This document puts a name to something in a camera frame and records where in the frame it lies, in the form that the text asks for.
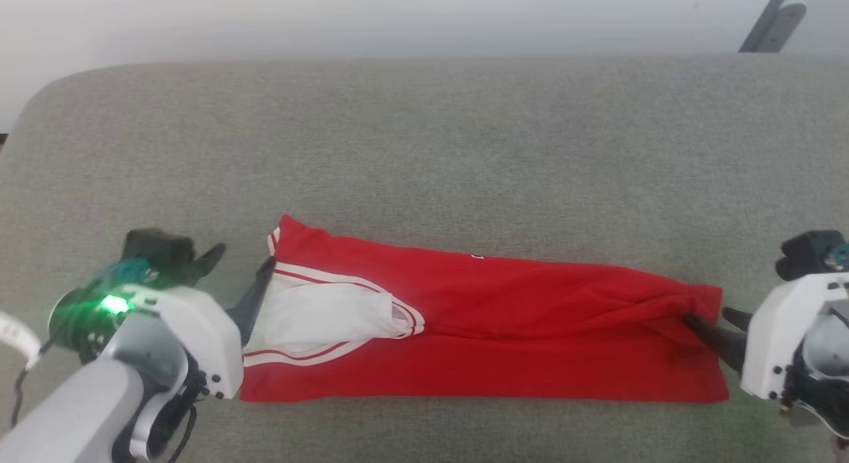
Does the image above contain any white cable label tag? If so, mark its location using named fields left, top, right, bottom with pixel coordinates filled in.
left=0, top=312, right=42, bottom=369

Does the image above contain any thin black cable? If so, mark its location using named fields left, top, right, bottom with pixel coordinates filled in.
left=10, top=344, right=54, bottom=429
left=166, top=403, right=198, bottom=463

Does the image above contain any grey metal stand bracket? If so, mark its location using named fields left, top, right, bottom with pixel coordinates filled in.
left=740, top=0, right=808, bottom=54

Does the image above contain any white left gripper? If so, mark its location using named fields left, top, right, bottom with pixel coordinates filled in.
left=123, top=243, right=276, bottom=401

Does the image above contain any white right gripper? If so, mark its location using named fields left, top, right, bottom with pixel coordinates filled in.
left=683, top=272, right=849, bottom=401

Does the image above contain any red and white jersey garment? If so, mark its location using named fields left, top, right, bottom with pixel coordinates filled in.
left=239, top=214, right=730, bottom=404

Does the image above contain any grey fabric sofa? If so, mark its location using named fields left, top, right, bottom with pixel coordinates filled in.
left=0, top=54, right=849, bottom=463

